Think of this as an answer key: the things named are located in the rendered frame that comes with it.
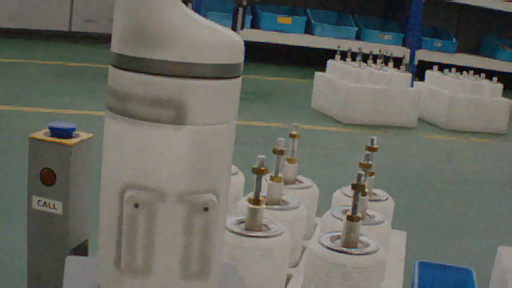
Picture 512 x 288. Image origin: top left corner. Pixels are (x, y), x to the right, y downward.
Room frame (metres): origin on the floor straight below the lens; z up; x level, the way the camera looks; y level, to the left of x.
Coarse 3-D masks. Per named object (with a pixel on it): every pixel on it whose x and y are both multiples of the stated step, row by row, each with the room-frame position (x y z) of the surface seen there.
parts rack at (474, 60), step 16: (192, 0) 5.79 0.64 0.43; (400, 0) 6.04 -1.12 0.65; (416, 0) 5.67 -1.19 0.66; (448, 0) 5.73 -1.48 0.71; (464, 0) 5.77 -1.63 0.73; (480, 0) 5.81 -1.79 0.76; (496, 0) 5.85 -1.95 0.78; (384, 16) 6.21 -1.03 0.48; (400, 16) 5.87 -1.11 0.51; (416, 16) 5.67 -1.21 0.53; (240, 32) 5.33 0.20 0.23; (256, 32) 5.36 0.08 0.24; (272, 32) 5.39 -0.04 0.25; (416, 32) 5.67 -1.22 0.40; (336, 48) 5.51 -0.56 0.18; (352, 48) 5.54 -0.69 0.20; (368, 48) 5.57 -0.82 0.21; (384, 48) 5.61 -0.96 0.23; (400, 48) 5.65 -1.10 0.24; (416, 48) 5.68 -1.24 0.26; (384, 64) 6.21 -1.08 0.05; (416, 64) 5.68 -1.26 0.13; (464, 64) 5.79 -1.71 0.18; (480, 64) 5.83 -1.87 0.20; (496, 64) 5.87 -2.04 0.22
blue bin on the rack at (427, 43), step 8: (400, 24) 6.14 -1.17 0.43; (424, 32) 6.23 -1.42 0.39; (432, 32) 6.25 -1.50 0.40; (440, 32) 6.12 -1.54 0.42; (448, 32) 5.98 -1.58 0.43; (424, 40) 5.71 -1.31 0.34; (432, 40) 5.73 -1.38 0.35; (440, 40) 5.74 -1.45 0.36; (448, 40) 5.95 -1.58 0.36; (424, 48) 5.72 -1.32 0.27; (432, 48) 5.74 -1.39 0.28; (440, 48) 5.76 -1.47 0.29; (448, 48) 5.78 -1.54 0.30
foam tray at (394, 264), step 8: (320, 224) 1.06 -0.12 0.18; (392, 232) 1.06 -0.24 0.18; (400, 232) 1.06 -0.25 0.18; (392, 240) 1.02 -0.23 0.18; (400, 240) 1.02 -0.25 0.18; (304, 248) 0.96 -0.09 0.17; (392, 248) 0.98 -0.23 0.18; (400, 248) 0.98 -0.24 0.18; (304, 256) 0.91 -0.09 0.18; (392, 256) 0.95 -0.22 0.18; (400, 256) 0.95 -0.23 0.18; (304, 264) 0.88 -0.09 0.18; (392, 264) 0.91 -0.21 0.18; (400, 264) 0.92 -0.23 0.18; (288, 272) 0.85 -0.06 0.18; (296, 272) 0.85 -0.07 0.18; (384, 272) 0.88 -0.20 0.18; (392, 272) 0.88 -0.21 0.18; (400, 272) 0.88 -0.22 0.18; (288, 280) 0.84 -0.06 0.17; (296, 280) 0.82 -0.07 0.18; (384, 280) 0.85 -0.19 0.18; (392, 280) 0.85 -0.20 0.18; (400, 280) 0.85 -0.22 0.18
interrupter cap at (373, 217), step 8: (336, 208) 0.91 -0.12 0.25; (344, 208) 0.92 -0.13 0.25; (368, 208) 0.93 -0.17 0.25; (336, 216) 0.88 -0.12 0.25; (344, 216) 0.88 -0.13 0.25; (368, 216) 0.90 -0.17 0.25; (376, 216) 0.90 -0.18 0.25; (384, 216) 0.90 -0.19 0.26; (368, 224) 0.86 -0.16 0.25; (376, 224) 0.87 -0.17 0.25
